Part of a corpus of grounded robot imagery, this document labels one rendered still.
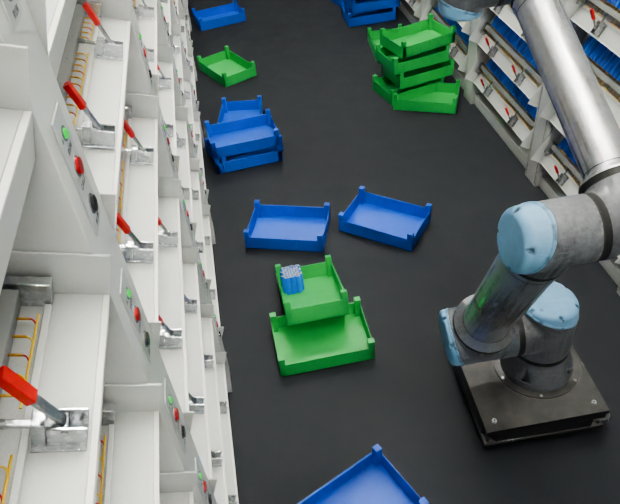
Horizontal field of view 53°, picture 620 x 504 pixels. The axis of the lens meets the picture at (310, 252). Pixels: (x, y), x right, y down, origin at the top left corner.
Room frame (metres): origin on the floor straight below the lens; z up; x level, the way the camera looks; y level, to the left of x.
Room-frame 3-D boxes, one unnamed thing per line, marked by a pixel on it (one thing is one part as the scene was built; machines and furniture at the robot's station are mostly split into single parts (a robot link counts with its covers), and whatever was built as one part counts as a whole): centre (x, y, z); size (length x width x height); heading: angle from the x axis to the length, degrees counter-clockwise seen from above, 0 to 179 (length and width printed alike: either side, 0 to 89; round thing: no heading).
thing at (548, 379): (1.02, -0.59, 0.18); 0.19 x 0.19 x 0.10
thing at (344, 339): (1.28, -0.01, 0.04); 0.30 x 0.20 x 0.08; 97
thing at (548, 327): (1.02, -0.58, 0.32); 0.17 x 0.15 x 0.18; 93
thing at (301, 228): (1.85, 0.07, 0.04); 0.30 x 0.20 x 0.08; 77
